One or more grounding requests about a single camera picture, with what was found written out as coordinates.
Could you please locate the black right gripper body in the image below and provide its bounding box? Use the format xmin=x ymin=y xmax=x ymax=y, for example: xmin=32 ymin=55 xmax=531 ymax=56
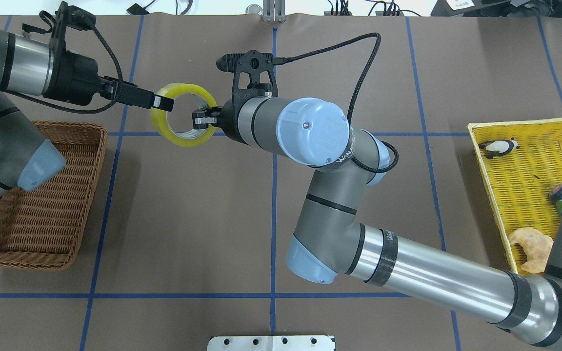
xmin=217 ymin=105 xmax=241 ymax=142

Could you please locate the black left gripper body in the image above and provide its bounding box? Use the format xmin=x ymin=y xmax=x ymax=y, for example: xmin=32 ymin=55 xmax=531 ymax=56
xmin=43 ymin=51 xmax=117 ymax=106

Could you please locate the yellow tape roll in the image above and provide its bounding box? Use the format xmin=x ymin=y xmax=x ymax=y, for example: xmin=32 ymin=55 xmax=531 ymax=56
xmin=150 ymin=83 xmax=217 ymax=147

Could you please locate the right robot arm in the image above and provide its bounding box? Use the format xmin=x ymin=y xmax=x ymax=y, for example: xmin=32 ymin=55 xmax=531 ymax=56
xmin=179 ymin=94 xmax=562 ymax=351

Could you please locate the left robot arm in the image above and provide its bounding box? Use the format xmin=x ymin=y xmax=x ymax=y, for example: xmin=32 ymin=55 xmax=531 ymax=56
xmin=0 ymin=18 xmax=174 ymax=200

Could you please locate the brown wicker basket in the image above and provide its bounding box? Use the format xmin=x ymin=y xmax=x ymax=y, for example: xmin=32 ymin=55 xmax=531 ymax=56
xmin=0 ymin=120 xmax=108 ymax=272

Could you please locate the yellow plastic basket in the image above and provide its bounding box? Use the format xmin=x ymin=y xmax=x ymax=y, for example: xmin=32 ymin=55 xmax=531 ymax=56
xmin=467 ymin=118 xmax=562 ymax=275

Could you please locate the small black device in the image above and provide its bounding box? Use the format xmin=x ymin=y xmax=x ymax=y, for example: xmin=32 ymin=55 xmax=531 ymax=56
xmin=126 ymin=3 xmax=149 ymax=16

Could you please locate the black computer box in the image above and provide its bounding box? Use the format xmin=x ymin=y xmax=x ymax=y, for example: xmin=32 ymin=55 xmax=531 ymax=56
xmin=430 ymin=0 xmax=562 ymax=18

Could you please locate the panda toy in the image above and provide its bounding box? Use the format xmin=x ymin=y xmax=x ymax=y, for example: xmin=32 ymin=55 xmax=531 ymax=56
xmin=478 ymin=138 xmax=521 ymax=159

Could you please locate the toy croissant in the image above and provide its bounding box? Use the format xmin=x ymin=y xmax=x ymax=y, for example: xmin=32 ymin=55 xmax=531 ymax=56
xmin=507 ymin=227 xmax=554 ymax=273

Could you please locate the green toy vegetable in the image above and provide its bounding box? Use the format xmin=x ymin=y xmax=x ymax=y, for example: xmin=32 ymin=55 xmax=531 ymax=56
xmin=548 ymin=183 xmax=562 ymax=215

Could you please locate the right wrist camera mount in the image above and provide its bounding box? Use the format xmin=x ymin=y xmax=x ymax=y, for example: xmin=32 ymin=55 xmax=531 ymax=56
xmin=216 ymin=50 xmax=285 ymax=102

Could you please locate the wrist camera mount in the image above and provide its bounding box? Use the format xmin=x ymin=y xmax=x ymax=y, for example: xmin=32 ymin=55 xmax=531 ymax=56
xmin=216 ymin=50 xmax=285 ymax=102
xmin=39 ymin=1 xmax=97 ymax=54

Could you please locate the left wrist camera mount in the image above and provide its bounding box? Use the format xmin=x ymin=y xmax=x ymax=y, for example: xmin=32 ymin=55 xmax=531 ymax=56
xmin=39 ymin=1 xmax=97 ymax=54

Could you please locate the aluminium frame post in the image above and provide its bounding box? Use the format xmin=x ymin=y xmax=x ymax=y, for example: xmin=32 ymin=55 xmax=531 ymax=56
xmin=262 ymin=0 xmax=287 ymax=23

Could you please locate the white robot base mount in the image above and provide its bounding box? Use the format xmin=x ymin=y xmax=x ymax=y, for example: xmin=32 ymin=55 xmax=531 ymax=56
xmin=207 ymin=335 xmax=337 ymax=351

